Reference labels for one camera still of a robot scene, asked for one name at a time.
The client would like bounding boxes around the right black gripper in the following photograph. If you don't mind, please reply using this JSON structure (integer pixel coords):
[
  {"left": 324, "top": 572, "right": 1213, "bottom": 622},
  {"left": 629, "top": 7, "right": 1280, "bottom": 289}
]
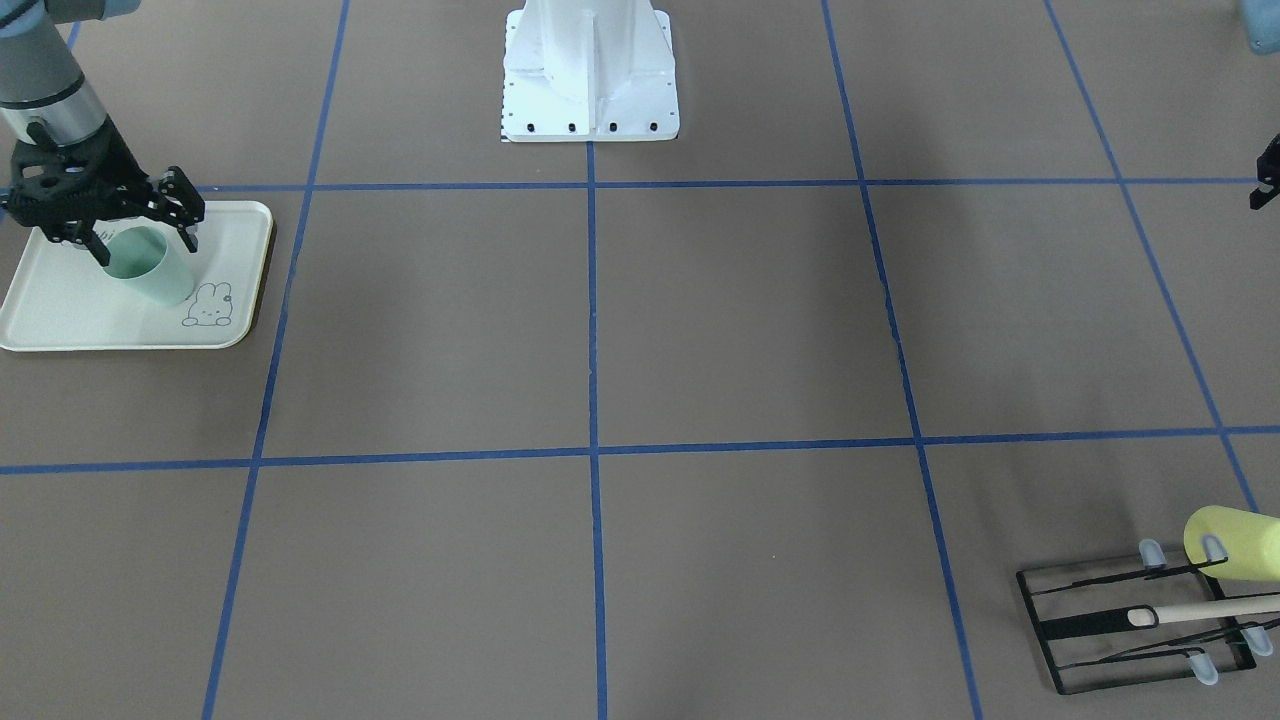
[{"left": 3, "top": 120, "right": 206, "bottom": 266}]

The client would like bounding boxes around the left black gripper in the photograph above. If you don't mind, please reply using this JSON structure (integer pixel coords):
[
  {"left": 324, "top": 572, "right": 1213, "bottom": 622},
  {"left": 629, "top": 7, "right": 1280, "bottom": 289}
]
[{"left": 1249, "top": 135, "right": 1280, "bottom": 211}]

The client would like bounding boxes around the green plastic cup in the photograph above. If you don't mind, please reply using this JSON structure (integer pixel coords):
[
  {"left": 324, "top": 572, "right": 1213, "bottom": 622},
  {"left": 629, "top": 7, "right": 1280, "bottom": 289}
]
[{"left": 104, "top": 225, "right": 196, "bottom": 306}]

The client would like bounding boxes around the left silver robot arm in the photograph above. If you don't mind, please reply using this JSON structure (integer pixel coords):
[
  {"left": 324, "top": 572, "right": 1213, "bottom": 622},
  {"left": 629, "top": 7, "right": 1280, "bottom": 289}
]
[{"left": 1238, "top": 1, "right": 1279, "bottom": 211}]

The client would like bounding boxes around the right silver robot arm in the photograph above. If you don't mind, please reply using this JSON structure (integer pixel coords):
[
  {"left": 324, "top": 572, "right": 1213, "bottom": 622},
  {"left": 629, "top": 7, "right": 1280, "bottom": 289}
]
[{"left": 1, "top": 1, "right": 206, "bottom": 266}]

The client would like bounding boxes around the cream rabbit tray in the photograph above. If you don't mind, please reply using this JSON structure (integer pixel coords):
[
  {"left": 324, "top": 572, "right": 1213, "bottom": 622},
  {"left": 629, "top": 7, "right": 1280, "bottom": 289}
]
[{"left": 1, "top": 201, "right": 274, "bottom": 352}]

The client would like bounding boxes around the yellow plastic cup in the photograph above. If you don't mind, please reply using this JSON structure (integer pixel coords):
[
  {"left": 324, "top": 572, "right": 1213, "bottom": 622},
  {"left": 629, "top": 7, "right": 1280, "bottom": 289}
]
[{"left": 1183, "top": 505, "right": 1279, "bottom": 582}]

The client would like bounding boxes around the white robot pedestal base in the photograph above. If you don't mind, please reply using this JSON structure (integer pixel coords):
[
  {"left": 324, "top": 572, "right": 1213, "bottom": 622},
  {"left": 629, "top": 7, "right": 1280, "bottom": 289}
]
[{"left": 500, "top": 1, "right": 681, "bottom": 143}]

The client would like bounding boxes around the black wire cup rack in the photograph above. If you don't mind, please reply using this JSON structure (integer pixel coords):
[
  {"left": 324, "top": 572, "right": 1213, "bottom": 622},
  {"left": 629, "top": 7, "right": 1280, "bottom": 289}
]
[{"left": 1015, "top": 539, "right": 1277, "bottom": 696}]

